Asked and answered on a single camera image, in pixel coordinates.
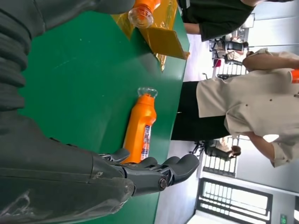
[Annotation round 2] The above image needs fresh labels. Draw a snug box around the black framed glass door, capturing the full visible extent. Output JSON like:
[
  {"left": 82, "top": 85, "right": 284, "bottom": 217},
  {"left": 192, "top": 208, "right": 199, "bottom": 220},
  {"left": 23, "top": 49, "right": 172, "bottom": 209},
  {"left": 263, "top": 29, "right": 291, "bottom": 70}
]
[{"left": 196, "top": 177, "right": 273, "bottom": 224}]

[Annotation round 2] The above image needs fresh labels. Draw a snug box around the yellow plastic wrapped box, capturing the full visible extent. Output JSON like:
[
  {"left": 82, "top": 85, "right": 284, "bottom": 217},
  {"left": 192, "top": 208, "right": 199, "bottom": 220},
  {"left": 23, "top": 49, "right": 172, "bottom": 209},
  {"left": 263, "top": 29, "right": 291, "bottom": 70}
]
[{"left": 112, "top": 0, "right": 190, "bottom": 72}]

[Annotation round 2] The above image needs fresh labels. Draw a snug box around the white railing fence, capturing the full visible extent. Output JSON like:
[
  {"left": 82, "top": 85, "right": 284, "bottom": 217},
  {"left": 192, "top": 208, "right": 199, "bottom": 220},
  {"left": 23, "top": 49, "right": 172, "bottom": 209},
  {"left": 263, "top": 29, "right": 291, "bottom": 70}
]
[{"left": 202, "top": 136, "right": 238, "bottom": 177}]

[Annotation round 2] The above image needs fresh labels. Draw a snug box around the green table mat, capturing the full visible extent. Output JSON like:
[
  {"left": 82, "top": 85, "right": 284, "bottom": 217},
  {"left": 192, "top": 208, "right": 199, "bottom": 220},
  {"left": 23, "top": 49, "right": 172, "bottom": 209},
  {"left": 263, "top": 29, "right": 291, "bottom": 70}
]
[{"left": 18, "top": 9, "right": 190, "bottom": 224}]

